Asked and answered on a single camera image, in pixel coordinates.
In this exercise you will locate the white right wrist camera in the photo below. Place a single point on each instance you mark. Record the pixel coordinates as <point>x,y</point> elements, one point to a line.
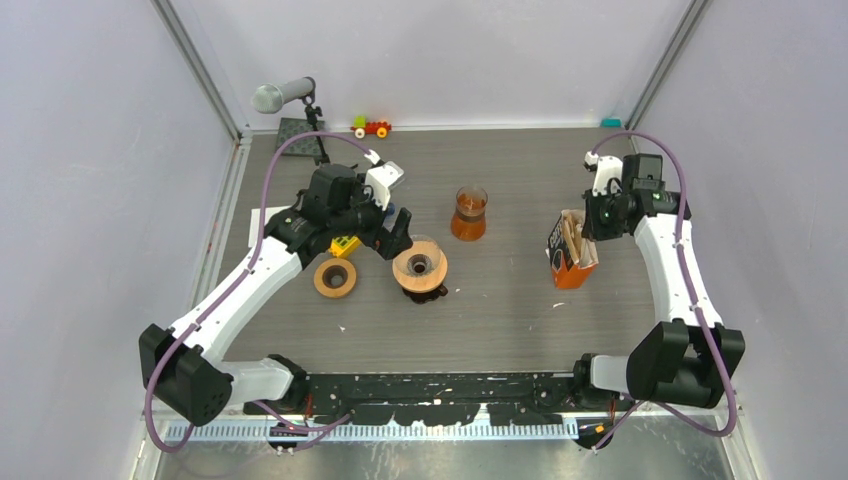
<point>607,172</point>

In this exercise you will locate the orange coffee filter box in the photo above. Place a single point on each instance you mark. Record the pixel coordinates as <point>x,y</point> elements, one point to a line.
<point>572,257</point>

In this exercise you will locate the large wooden ring holder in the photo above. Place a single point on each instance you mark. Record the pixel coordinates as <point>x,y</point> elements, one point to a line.
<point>423,283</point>

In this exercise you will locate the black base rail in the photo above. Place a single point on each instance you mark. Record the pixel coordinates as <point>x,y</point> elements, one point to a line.
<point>443,399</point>

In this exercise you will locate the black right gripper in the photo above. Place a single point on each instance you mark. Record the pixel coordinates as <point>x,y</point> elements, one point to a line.
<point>593,230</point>

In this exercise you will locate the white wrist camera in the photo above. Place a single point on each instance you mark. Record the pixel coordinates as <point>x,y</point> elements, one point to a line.
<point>382,177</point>
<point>607,172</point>

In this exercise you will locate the amber glass carafe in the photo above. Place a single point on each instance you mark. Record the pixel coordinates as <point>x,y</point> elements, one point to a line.
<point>469,221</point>

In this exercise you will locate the teal block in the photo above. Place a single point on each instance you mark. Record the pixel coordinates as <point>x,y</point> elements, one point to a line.
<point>611,123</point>

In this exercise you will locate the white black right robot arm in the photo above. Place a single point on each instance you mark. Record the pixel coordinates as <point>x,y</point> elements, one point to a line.
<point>681,360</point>

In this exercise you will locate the small wooden ring holder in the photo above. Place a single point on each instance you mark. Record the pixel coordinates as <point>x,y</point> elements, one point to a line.
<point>335,278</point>

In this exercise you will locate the grey microphone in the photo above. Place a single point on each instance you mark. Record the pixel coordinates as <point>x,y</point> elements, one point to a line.
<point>270,98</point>

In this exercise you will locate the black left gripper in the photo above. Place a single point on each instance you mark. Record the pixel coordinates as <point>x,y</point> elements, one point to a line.
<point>388,243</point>

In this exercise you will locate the toy brick car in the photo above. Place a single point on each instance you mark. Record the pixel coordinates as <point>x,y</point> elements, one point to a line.
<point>362,127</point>

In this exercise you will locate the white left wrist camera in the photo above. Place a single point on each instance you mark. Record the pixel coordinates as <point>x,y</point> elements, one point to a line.
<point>382,177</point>

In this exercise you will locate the yellow green toy brick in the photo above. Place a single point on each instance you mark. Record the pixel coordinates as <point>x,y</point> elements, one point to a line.
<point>342,247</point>

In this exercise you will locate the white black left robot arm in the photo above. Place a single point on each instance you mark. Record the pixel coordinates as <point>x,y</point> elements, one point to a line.
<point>184,364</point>

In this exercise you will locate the dark brown dripper cup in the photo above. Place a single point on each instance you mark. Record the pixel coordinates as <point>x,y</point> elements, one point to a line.
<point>424,297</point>

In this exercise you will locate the clear glass dripper cone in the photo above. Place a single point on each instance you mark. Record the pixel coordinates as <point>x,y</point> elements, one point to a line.
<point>422,258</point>

